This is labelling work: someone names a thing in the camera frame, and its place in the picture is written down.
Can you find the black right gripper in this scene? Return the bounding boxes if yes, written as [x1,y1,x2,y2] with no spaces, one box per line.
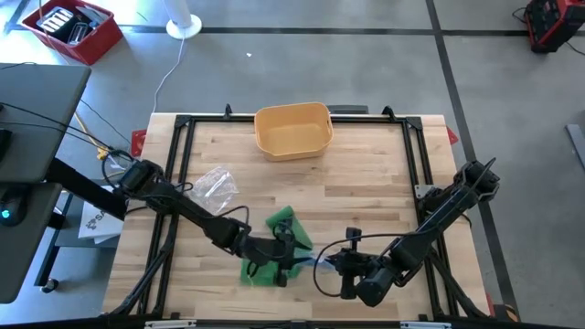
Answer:
[324,227,383,301]

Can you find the grey desk top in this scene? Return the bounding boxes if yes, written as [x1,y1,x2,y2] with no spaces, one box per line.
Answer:
[0,62,92,184]
[0,182,63,305]

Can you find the red black power station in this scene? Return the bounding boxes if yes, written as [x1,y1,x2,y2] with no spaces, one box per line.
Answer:
[523,0,585,55]

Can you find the black white striped box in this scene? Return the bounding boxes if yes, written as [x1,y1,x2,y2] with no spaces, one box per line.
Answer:
[35,5,75,36]

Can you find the white power cable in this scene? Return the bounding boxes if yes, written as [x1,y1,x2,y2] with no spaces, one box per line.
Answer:
[152,37,186,114]

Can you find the white fan pedestal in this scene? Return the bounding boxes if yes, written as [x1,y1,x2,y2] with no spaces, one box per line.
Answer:
[163,0,203,40]

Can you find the black desk leg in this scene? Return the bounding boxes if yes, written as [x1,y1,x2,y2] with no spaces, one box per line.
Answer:
[35,157,129,288]

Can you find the black computer mouse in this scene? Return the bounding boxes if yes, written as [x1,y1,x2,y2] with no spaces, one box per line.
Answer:
[0,189,28,228]

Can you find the yellow black table foot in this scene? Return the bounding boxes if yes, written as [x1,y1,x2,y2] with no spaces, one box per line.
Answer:
[492,302,521,324]

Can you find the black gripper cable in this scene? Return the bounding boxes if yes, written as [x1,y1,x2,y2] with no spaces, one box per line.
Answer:
[214,205,251,228]
[313,232,412,299]

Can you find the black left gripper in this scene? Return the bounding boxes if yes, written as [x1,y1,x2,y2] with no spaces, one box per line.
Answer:
[239,218,316,289]

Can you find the silver edge bracket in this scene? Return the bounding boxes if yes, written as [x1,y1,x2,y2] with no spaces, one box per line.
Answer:
[144,319,197,329]
[400,321,452,329]

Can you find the white printed paper sheet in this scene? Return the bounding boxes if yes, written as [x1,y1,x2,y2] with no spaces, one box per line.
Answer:
[77,185,133,245]

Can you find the green elastic bandage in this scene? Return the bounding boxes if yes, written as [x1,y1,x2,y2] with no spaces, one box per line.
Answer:
[239,205,315,288]

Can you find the black aluminium table frame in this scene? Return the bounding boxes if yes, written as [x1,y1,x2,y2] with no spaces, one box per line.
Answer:
[107,103,493,321]

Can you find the yellow plastic bin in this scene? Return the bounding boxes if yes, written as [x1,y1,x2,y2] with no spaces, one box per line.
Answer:
[253,101,335,163]

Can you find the small black framed box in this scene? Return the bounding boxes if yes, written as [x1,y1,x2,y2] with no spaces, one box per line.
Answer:
[67,21,90,46]

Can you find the dark grey bracket plate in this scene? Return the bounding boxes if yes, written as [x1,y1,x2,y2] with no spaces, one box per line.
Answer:
[326,104,369,115]

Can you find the red plastic crate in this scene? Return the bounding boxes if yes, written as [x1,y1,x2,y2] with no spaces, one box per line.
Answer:
[20,0,124,67]

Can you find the grey metal bar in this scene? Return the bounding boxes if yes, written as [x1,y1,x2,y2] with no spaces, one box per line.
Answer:
[565,122,585,171]

